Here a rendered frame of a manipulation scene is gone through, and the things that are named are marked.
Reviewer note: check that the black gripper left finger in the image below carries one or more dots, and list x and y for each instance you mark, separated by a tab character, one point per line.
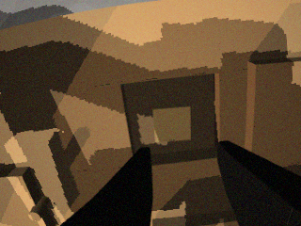
126	200

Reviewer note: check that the orange puzzle board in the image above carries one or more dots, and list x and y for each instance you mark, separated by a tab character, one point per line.
77	94

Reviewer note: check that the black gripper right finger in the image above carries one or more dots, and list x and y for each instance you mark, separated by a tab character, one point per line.
261	193

